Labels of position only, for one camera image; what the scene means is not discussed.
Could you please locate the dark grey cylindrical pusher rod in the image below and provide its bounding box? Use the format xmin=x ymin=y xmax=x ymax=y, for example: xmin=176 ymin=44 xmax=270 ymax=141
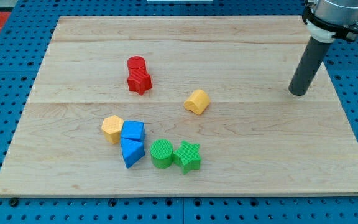
xmin=288 ymin=37 xmax=331 ymax=96

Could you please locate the red cylinder block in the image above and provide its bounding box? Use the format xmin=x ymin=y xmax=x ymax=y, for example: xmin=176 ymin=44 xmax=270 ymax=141
xmin=127 ymin=55 xmax=147 ymax=75

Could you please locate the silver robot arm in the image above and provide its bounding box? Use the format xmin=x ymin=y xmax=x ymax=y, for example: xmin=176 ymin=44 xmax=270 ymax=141
xmin=302 ymin=0 xmax=358 ymax=44

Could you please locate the yellow hexagon block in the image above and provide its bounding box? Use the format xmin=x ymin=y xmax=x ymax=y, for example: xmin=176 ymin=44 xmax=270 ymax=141
xmin=101 ymin=115 xmax=124 ymax=144

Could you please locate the red star block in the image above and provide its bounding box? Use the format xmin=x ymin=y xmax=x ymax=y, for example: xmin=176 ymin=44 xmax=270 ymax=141
xmin=127 ymin=68 xmax=152 ymax=95

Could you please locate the green cylinder block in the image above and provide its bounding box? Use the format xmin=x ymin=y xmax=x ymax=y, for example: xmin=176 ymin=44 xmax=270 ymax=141
xmin=150 ymin=139 xmax=173 ymax=169

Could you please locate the yellow half-round block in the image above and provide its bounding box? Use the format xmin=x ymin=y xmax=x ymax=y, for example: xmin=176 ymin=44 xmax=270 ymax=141
xmin=183 ymin=89 xmax=211 ymax=115

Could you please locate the light wooden board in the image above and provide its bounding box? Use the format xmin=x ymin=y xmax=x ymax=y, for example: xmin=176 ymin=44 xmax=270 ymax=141
xmin=0 ymin=16 xmax=358 ymax=198

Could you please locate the blue triangle block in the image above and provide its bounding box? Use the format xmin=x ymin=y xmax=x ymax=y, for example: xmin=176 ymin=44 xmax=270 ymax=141
xmin=121 ymin=138 xmax=145 ymax=169

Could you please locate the green star block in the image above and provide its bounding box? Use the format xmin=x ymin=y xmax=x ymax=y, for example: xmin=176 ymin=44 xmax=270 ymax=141
xmin=173 ymin=141 xmax=201 ymax=174

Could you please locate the blue cube block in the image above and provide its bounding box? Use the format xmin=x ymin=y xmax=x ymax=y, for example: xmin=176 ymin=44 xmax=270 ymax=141
xmin=121 ymin=121 xmax=145 ymax=142

